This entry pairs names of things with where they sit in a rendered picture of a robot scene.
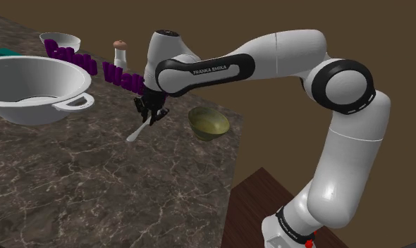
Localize white spoon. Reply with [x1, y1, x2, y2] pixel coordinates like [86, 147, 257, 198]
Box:
[126, 115, 153, 143]

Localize purple letter sign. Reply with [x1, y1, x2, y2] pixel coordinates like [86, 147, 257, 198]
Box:
[44, 38, 168, 101]

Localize white shaker with brown top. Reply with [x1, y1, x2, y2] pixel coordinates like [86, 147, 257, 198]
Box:
[112, 39, 129, 72]

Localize olive green bowl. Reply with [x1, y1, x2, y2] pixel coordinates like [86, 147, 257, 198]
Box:
[188, 106, 231, 142]

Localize small white bowl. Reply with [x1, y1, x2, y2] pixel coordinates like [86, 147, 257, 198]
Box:
[39, 32, 82, 54]

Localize dark brown wooden robot stand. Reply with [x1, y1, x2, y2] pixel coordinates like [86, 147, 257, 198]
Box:
[221, 167, 350, 248]

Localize teal flat thing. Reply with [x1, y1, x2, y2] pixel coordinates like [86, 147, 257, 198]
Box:
[0, 48, 23, 58]

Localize large white pot with handles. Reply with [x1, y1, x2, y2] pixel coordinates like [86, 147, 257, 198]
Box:
[0, 55, 95, 126]

